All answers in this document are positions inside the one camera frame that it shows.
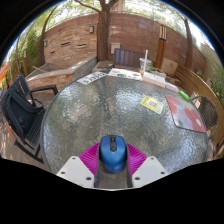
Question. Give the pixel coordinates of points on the thick tree trunk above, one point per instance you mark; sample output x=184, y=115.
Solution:
x=103, y=36

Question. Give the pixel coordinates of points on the clear plastic packet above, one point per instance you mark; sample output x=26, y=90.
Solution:
x=172, y=87

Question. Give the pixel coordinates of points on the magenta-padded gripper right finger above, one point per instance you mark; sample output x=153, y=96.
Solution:
x=150, y=170

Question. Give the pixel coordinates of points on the colourful paint sheet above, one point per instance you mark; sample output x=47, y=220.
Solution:
x=125, y=73

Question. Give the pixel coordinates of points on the dark wicker chair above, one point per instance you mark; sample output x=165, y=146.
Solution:
x=208, y=113

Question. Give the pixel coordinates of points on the curved wooden slat fence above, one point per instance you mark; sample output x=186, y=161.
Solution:
x=200, y=85

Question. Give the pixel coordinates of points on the thin tree trunk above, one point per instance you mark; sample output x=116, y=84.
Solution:
x=189, y=46

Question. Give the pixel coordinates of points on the blue computer mouse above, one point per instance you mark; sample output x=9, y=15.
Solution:
x=112, y=156

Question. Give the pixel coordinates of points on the white lettered plate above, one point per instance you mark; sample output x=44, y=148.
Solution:
x=91, y=78

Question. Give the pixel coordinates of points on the yellow card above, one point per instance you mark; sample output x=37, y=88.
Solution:
x=151, y=104

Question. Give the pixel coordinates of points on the stone brick trough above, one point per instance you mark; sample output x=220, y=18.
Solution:
x=60, y=73

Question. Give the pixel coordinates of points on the white wall box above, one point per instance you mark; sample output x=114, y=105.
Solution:
x=115, y=48

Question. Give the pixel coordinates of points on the small green case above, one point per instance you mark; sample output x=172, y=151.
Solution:
x=184, y=95

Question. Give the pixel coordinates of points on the dark wooden slatted chair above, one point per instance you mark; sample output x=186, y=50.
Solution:
x=128, y=58

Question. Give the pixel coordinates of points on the red floral mouse pad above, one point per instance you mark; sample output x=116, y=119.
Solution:
x=185, y=113

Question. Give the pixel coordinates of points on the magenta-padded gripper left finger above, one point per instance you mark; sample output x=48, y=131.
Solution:
x=75, y=170

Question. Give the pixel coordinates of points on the clear plastic cup with straw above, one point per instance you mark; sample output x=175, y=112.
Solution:
x=144, y=65

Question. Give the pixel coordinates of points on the black wall lamp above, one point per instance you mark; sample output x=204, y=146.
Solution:
x=45, y=43
x=91, y=29

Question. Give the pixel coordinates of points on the beige stone block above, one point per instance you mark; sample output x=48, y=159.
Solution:
x=170, y=67

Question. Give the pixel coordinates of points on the wooden lamp post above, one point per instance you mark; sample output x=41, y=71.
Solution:
x=160, y=50

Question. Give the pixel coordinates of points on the black slatted chair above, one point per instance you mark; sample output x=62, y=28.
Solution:
x=33, y=133

